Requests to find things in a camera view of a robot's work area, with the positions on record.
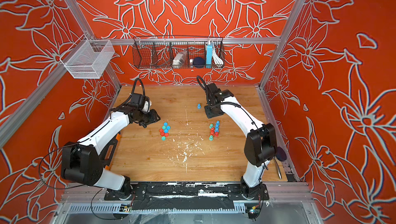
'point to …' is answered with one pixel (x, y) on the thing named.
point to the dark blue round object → (199, 62)
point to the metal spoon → (279, 173)
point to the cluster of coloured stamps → (214, 131)
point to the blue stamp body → (199, 106)
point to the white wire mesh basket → (87, 59)
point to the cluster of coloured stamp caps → (164, 131)
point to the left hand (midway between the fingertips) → (158, 117)
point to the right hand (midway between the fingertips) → (209, 113)
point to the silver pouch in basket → (179, 60)
